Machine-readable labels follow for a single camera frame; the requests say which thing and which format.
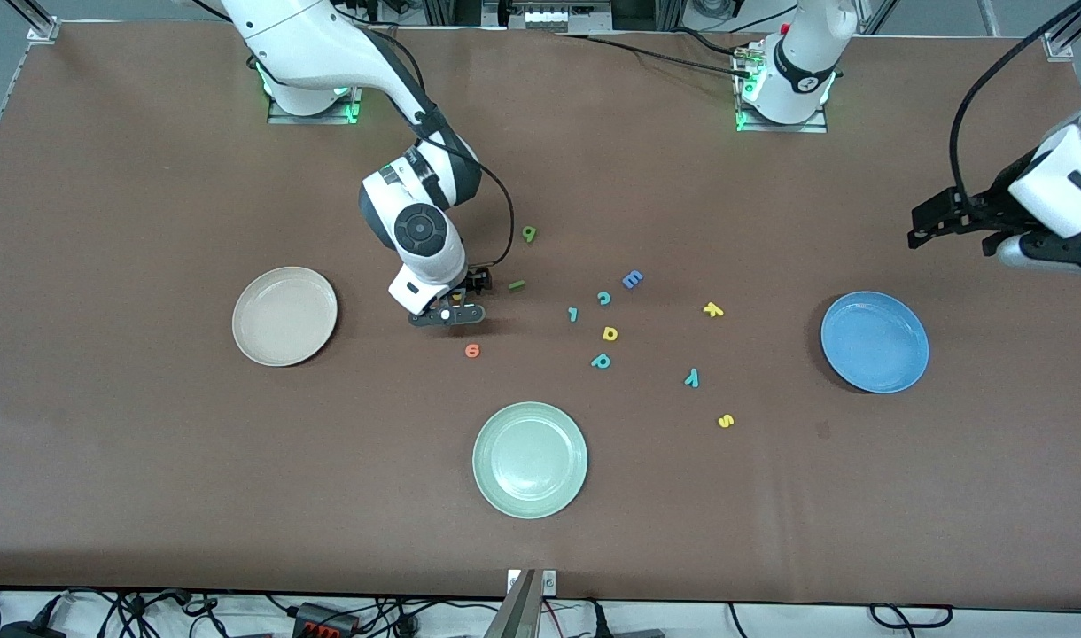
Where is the beige brown plate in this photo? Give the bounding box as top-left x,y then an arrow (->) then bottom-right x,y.
232,267 -> 338,368

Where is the blue plate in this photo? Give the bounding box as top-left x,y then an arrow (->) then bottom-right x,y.
820,292 -> 930,394

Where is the pale green plate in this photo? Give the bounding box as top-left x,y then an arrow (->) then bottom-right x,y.
472,401 -> 589,520

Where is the metal terminal box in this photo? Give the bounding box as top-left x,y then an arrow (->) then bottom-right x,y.
483,0 -> 612,35

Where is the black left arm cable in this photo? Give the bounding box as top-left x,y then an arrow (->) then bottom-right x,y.
948,0 -> 1081,209

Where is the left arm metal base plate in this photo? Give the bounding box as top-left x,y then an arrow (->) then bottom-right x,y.
735,111 -> 829,134

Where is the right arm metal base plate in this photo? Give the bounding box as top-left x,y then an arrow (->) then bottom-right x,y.
268,84 -> 366,125

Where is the long black table cable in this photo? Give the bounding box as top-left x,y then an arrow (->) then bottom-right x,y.
558,32 -> 756,81

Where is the short black table cable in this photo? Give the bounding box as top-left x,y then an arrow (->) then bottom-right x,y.
669,27 -> 741,58

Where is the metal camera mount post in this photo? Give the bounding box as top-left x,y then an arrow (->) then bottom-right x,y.
483,569 -> 557,638

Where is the black looped floor cable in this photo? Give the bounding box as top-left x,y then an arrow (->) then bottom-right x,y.
867,603 -> 955,628

